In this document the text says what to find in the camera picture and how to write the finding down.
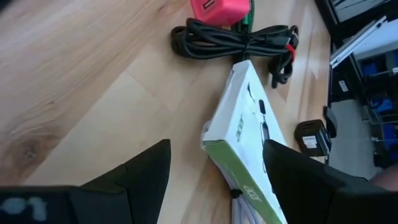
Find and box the green black braided cable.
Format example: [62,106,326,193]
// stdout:
[231,0,256,63]

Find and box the black cable with red strap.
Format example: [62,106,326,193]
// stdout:
[170,17,300,90]

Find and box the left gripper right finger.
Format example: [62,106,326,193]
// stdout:
[262,139,346,224]

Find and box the black metal shelf rack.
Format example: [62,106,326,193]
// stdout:
[313,0,398,170]

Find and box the white board panel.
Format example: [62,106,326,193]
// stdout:
[329,15,398,69]

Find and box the white box with green side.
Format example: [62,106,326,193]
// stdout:
[200,59,289,224]

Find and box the light grey braided cable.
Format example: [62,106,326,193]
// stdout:
[229,187,261,224]

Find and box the black USB charger cube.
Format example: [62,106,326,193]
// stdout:
[294,118,332,157]

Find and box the pink USB charger cube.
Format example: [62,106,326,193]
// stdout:
[190,0,252,27]

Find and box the blue storage bin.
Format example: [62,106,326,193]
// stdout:
[371,96,394,116]
[360,58,383,77]

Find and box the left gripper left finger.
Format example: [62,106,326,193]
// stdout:
[70,139,172,224]

